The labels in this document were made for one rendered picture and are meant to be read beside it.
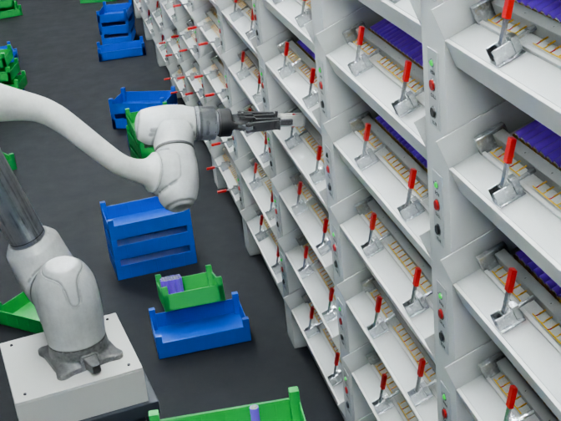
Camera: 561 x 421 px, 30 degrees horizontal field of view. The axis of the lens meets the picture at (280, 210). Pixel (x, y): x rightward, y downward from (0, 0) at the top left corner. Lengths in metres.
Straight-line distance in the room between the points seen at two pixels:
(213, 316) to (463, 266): 1.96
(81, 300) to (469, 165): 1.39
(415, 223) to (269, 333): 1.60
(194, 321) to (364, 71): 1.67
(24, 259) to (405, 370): 1.15
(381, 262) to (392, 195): 0.22
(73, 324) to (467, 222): 1.35
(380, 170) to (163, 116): 0.80
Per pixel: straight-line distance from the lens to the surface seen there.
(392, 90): 1.92
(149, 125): 2.70
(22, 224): 2.83
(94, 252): 4.14
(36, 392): 2.75
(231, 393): 3.14
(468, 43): 1.49
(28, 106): 2.59
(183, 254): 3.90
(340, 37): 2.22
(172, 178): 2.62
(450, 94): 1.56
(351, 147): 2.23
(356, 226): 2.32
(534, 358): 1.48
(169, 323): 3.53
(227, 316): 3.53
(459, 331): 1.73
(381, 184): 2.04
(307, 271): 2.98
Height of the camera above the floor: 1.73
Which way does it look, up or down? 24 degrees down
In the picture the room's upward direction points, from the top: 6 degrees counter-clockwise
